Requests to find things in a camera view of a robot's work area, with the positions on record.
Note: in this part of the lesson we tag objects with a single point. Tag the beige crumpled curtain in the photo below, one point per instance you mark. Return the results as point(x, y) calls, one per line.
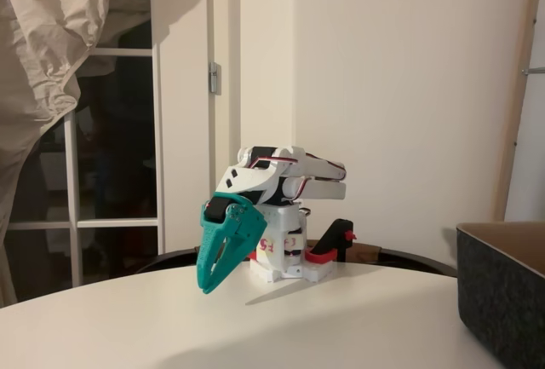
point(34, 45)

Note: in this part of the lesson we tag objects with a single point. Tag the thin metal rod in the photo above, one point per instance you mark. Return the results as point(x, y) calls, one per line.
point(534, 71)

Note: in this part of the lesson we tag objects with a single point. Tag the teal gripper black servo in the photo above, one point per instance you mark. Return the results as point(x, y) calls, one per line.
point(218, 225)

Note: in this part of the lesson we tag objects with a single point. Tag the pale round label F5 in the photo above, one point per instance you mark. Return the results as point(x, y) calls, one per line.
point(267, 244)

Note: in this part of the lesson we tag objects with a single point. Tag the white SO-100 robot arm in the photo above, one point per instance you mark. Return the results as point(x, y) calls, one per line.
point(315, 192)

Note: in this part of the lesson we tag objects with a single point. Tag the wooden frame with translucent panel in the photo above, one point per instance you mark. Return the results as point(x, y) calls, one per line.
point(517, 88)

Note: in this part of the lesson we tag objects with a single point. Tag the pale tape label F3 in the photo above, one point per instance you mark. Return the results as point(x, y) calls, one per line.
point(293, 244)

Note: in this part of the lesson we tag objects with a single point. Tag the silver door hinge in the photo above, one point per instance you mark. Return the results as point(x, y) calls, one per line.
point(214, 79)

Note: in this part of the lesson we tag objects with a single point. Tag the white framed glass door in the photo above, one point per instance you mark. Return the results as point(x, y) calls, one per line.
point(157, 130)

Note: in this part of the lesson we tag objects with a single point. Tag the dark grey felt bin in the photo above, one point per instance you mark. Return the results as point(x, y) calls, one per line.
point(498, 301)

